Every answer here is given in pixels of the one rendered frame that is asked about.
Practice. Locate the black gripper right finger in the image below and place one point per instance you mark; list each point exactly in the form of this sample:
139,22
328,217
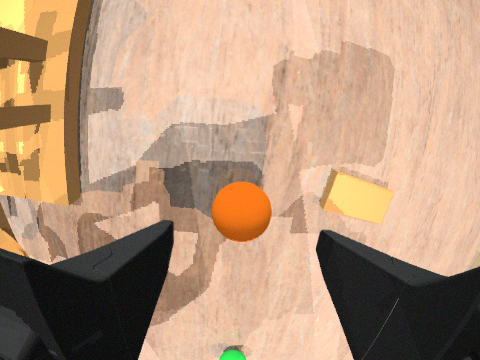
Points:
390,309

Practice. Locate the yellow rectangular block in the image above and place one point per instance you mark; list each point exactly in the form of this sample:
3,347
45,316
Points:
355,197

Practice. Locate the orange ball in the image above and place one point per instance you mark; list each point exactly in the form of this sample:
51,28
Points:
241,212

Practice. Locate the cream rectangular block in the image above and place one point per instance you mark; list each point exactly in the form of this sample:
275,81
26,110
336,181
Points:
477,262

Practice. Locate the orange wooden catapult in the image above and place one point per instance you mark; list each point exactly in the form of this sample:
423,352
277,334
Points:
41,44

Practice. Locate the green ball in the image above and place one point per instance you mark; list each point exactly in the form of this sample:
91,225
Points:
232,354

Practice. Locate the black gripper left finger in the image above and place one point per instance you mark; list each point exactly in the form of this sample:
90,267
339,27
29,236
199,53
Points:
95,306

